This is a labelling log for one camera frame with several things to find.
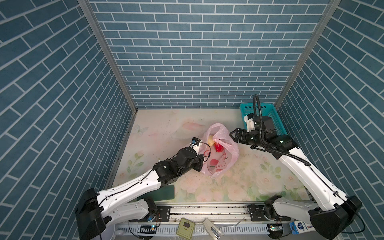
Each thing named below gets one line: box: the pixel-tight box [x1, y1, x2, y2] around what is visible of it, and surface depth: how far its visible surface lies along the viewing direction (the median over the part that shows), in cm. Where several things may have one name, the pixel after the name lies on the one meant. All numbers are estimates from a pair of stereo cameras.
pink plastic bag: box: [202, 122, 240, 177], surface depth 83 cm
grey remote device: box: [203, 218, 224, 240], surface depth 69 cm
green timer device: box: [176, 218, 195, 240], surface depth 70 cm
